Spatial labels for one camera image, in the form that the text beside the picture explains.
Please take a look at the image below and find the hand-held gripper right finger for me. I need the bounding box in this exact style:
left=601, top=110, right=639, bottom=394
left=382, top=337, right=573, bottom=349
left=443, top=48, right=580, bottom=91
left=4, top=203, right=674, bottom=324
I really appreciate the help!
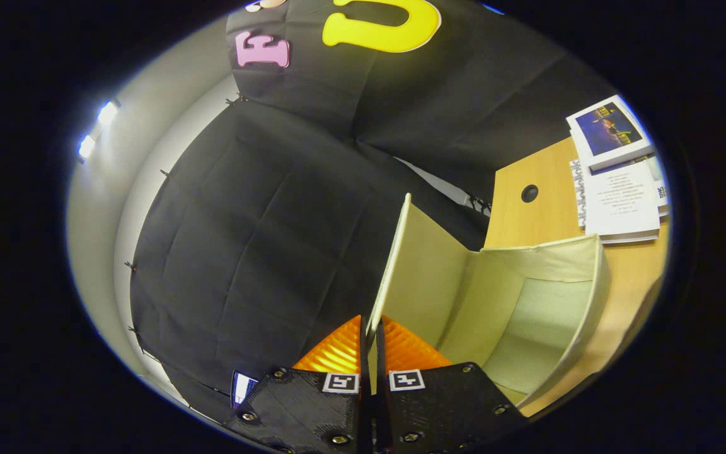
left=372, top=315, right=531, bottom=454

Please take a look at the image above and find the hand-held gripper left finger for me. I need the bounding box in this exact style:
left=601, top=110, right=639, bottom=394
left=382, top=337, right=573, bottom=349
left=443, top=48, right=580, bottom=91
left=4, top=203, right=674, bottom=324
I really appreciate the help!
left=223, top=314, right=376, bottom=454

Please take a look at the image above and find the beige fabric storage box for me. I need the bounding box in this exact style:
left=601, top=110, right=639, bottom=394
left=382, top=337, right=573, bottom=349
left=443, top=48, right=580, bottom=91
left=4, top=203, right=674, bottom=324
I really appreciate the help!
left=366, top=192, right=613, bottom=410

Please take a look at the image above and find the large white text-cover book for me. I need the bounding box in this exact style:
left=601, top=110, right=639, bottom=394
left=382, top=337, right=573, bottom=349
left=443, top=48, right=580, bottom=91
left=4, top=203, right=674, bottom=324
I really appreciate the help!
left=568, top=158, right=661, bottom=245

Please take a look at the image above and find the small white picture-cover book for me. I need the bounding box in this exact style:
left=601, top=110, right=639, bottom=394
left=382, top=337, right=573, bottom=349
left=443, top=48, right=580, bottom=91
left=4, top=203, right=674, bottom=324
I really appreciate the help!
left=566, top=95, right=657, bottom=172

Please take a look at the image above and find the ceiling light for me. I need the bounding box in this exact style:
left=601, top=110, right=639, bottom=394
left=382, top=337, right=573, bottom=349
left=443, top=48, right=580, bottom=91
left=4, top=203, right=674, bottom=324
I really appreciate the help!
left=77, top=100, right=120, bottom=161

